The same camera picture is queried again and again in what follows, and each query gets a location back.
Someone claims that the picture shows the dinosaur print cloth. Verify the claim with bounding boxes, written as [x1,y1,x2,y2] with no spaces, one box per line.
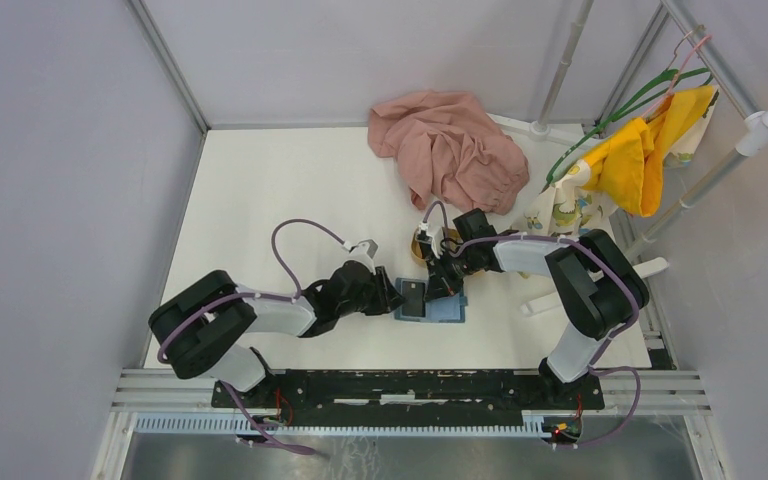
[511,86,719,237]

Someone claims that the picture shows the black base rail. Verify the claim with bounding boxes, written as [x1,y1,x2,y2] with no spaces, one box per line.
[240,369,605,427]

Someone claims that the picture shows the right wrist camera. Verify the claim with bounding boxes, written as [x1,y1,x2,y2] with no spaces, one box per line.
[411,224,447,259]

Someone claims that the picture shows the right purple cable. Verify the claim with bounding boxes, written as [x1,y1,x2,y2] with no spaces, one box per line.
[421,199,644,450]

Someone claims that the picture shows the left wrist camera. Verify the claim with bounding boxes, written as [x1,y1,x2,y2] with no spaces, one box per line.
[347,239,378,272]

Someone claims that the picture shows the pink crumpled cloth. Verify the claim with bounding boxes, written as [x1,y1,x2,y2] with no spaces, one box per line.
[367,90,530,215]

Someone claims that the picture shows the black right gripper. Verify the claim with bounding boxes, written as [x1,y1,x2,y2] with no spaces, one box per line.
[423,245,478,303]

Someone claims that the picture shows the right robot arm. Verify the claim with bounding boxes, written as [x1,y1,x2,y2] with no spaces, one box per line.
[414,209,650,408]

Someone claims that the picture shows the green clothes hanger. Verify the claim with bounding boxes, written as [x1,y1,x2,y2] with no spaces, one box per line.
[543,67,713,189]

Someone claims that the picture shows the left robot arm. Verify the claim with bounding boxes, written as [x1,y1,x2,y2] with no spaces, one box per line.
[148,260,405,408]

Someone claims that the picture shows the dark grey credit card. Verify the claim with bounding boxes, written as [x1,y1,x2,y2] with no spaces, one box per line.
[399,279,427,321]

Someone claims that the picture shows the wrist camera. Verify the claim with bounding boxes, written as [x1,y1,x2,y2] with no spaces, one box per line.
[347,239,378,272]
[411,224,447,259]

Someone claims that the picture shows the white clothes rack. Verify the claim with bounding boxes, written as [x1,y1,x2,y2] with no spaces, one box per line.
[526,1,768,258]

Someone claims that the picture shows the yellow garment on hanger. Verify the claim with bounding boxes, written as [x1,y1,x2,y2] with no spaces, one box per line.
[581,85,718,217]

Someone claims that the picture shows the pink clothes hanger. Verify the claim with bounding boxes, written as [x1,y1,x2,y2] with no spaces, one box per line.
[640,34,712,119]

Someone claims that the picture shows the yellow oval card tray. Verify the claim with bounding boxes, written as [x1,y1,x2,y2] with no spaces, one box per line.
[410,226,463,264]

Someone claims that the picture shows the white slotted cable duct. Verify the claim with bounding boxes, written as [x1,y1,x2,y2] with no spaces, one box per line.
[133,413,548,439]

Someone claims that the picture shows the blue card holder wallet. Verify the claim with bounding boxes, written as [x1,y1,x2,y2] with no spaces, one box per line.
[393,278,468,324]

